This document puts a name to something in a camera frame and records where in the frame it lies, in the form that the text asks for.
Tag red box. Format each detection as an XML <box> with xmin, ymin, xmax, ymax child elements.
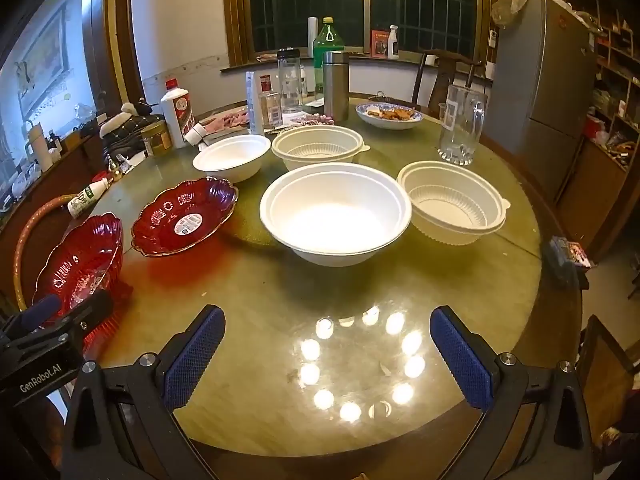
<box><xmin>370</xmin><ymin>29</ymin><xmax>392</xmax><ymax>58</ymax></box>

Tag wooden shelf unit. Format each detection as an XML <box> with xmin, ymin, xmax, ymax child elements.
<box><xmin>555</xmin><ymin>0</ymin><xmax>640</xmax><ymax>261</ymax></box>

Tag wooden framed window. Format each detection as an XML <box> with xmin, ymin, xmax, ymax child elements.
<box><xmin>222</xmin><ymin>0</ymin><xmax>501</xmax><ymax>68</ymax></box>

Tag small gold bell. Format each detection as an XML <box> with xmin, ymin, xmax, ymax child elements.
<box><xmin>102</xmin><ymin>155</ymin><xmax>123</xmax><ymax>186</ymax></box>

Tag steel thermos flask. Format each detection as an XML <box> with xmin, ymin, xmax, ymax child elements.
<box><xmin>322</xmin><ymin>50</ymin><xmax>350</xmax><ymax>122</ymax></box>

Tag grey refrigerator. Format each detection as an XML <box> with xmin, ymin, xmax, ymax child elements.
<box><xmin>482</xmin><ymin>0</ymin><xmax>598</xmax><ymax>206</ymax></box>

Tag red scalloped plate with label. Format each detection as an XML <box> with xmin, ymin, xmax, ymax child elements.
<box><xmin>131</xmin><ymin>176</ymin><xmax>240</xmax><ymax>257</ymax></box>

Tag white thermos cup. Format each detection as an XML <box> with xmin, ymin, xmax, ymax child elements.
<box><xmin>25</xmin><ymin>122</ymin><xmax>53</xmax><ymax>172</ymax></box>

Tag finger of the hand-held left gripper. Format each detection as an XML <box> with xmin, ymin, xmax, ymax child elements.
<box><xmin>0</xmin><ymin>294</ymin><xmax>63</xmax><ymax>347</ymax></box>
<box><xmin>10</xmin><ymin>289</ymin><xmax>115</xmax><ymax>356</ymax></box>

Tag green plastic bottle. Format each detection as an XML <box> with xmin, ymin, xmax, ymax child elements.
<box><xmin>312</xmin><ymin>17</ymin><xmax>346</xmax><ymax>102</ymax></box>

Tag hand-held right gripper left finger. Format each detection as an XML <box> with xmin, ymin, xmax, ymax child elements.
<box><xmin>62</xmin><ymin>304</ymin><xmax>227</xmax><ymax>480</ymax></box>

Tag clear plastic pitcher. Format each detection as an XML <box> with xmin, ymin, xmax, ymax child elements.
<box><xmin>437</xmin><ymin>84</ymin><xmax>488</xmax><ymax>166</ymax></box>

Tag white liquor bottle red label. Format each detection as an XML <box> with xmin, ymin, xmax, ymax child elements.
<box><xmin>160</xmin><ymin>77</ymin><xmax>197</xmax><ymax>150</ymax></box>

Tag white carton box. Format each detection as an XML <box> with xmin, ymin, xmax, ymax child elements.
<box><xmin>245</xmin><ymin>71</ymin><xmax>273</xmax><ymax>133</ymax></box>

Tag orange hose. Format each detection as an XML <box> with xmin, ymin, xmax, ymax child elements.
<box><xmin>14</xmin><ymin>192</ymin><xmax>71</xmax><ymax>311</ymax></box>

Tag clear bottle with black lid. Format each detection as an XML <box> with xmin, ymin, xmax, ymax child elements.
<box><xmin>277</xmin><ymin>48</ymin><xmax>304</xmax><ymax>114</ymax></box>

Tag framed painting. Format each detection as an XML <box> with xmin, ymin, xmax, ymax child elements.
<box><xmin>15</xmin><ymin>2</ymin><xmax>71</xmax><ymax>116</ymax></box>

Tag ribbed white plastic bowl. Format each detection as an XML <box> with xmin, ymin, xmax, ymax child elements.
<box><xmin>270</xmin><ymin>126</ymin><xmax>372</xmax><ymax>172</ymax></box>
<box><xmin>396</xmin><ymin>160</ymin><xmax>512</xmax><ymax>246</ymax></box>

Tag blue patterned plate of food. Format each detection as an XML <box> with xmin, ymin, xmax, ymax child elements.
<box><xmin>355</xmin><ymin>102</ymin><xmax>425</xmax><ymax>131</ymax></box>

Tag dark clothing with fur trim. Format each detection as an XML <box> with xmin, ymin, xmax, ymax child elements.
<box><xmin>99</xmin><ymin>102</ymin><xmax>168</xmax><ymax>166</ymax></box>

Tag sliced pink meat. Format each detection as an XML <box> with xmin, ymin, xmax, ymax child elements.
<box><xmin>200</xmin><ymin>110</ymin><xmax>251</xmax><ymax>133</ymax></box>

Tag small printed box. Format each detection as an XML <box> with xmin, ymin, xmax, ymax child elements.
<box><xmin>547</xmin><ymin>236</ymin><xmax>596</xmax><ymax>273</ymax></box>

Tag large white foam bowl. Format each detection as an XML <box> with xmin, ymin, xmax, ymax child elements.
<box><xmin>259</xmin><ymin>162</ymin><xmax>413</xmax><ymax>267</ymax></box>

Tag gold lid jar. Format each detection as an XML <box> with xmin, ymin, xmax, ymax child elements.
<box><xmin>141</xmin><ymin>121</ymin><xmax>173</xmax><ymax>157</ymax></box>

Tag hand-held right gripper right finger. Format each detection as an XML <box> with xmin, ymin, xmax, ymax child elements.
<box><xmin>429</xmin><ymin>305</ymin><xmax>601</xmax><ymax>480</ymax></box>

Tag small white foam bowl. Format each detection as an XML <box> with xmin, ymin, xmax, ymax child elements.
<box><xmin>192</xmin><ymin>134</ymin><xmax>272</xmax><ymax>183</ymax></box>

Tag small glass bottle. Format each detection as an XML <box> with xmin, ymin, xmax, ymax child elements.
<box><xmin>260</xmin><ymin>91</ymin><xmax>284</xmax><ymax>128</ymax></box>

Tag plastic bag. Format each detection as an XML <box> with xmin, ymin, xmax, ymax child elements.
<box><xmin>492</xmin><ymin>0</ymin><xmax>528</xmax><ymax>28</ymax></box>

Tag brown wooden chair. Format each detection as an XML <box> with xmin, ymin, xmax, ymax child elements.
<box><xmin>575</xmin><ymin>315</ymin><xmax>640</xmax><ymax>461</ymax></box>

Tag dark wooden chair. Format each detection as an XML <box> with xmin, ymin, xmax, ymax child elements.
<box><xmin>412</xmin><ymin>49</ymin><xmax>483</xmax><ymax>116</ymax></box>

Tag small white green bottle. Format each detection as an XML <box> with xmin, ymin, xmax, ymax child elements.
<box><xmin>67</xmin><ymin>178</ymin><xmax>111</xmax><ymax>219</ymax></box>

